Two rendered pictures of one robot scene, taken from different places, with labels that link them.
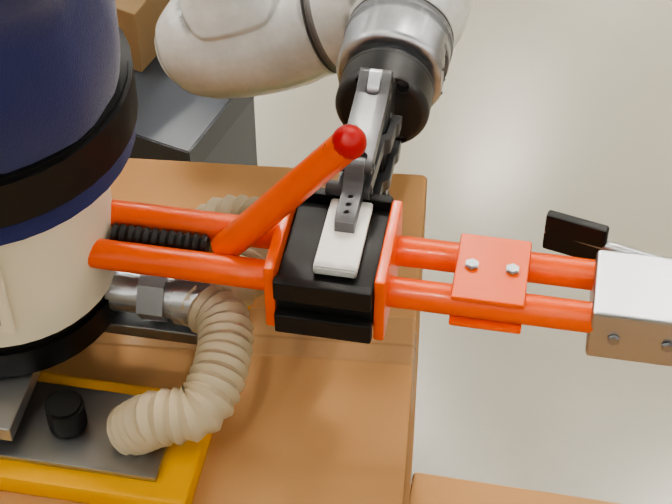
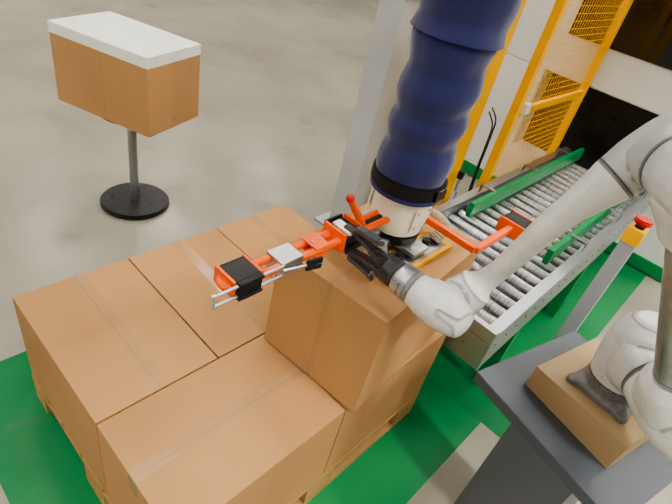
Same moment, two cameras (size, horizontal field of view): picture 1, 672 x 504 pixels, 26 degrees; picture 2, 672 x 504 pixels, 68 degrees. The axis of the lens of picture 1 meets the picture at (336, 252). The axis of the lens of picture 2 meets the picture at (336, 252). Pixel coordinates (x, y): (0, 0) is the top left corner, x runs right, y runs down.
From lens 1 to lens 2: 156 cm
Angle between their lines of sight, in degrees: 79
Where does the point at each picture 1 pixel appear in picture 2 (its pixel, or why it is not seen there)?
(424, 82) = (386, 269)
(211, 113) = (494, 387)
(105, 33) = (392, 161)
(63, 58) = (385, 151)
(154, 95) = (510, 380)
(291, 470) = not seen: hidden behind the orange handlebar
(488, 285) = (311, 237)
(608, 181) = not seen: outside the picture
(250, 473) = not seen: hidden behind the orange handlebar
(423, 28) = (404, 273)
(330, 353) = (341, 271)
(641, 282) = (287, 253)
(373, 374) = (329, 273)
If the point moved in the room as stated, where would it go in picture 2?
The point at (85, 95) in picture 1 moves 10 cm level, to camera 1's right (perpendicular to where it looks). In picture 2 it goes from (382, 162) to (363, 173)
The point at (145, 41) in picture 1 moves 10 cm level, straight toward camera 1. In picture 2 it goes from (533, 380) to (501, 365)
